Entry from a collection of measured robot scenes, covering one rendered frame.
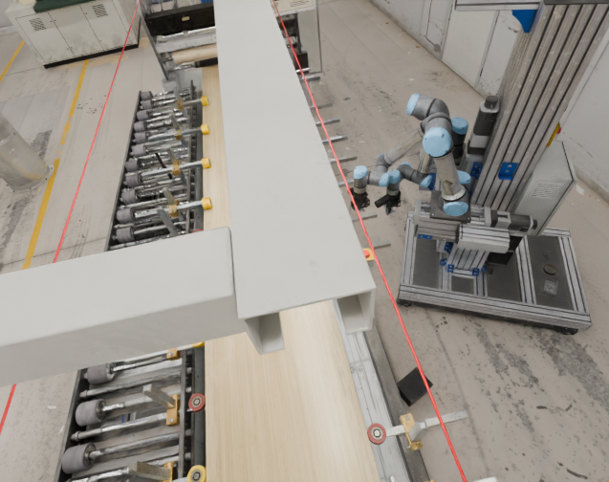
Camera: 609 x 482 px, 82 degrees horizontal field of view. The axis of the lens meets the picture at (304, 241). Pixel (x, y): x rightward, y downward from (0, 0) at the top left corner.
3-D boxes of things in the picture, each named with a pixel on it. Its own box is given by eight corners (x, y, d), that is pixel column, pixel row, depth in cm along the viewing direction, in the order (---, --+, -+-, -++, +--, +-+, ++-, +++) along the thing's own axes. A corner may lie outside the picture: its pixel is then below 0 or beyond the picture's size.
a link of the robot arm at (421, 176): (461, 102, 183) (431, 185, 213) (441, 97, 189) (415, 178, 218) (453, 106, 176) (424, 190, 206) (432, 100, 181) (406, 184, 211)
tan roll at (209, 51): (294, 37, 385) (293, 26, 375) (296, 42, 377) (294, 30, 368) (166, 63, 380) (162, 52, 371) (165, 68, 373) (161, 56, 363)
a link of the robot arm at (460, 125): (459, 147, 221) (465, 128, 211) (440, 141, 227) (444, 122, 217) (467, 137, 226) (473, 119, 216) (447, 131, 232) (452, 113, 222)
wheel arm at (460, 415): (463, 411, 158) (465, 408, 155) (467, 419, 156) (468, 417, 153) (370, 433, 157) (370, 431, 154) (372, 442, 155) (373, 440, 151)
